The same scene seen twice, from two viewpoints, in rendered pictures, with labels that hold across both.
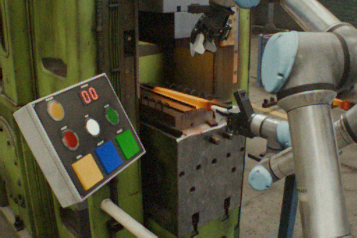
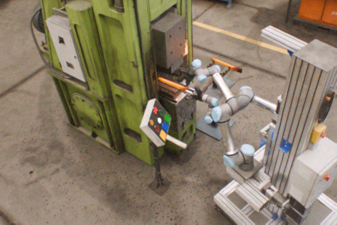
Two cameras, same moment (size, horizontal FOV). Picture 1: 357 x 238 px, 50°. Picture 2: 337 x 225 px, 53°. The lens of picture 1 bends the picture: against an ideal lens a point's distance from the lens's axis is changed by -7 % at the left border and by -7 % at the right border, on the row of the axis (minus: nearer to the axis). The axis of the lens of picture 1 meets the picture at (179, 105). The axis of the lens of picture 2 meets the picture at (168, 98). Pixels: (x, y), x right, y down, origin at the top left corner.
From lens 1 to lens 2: 2.21 m
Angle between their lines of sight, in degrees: 27
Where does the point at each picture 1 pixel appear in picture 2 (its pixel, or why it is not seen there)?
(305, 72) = (222, 119)
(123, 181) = not seen: hidden behind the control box
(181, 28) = (173, 69)
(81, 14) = (140, 77)
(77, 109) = (155, 117)
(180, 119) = (174, 95)
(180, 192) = (178, 118)
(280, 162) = not seen: hidden behind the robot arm
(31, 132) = (147, 131)
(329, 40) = (228, 109)
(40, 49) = (111, 78)
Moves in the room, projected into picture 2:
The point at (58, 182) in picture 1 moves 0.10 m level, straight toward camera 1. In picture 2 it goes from (156, 141) to (162, 148)
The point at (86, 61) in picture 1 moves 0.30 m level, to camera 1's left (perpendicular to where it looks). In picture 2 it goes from (142, 90) to (111, 96)
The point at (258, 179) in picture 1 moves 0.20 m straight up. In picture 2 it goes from (208, 120) to (208, 105)
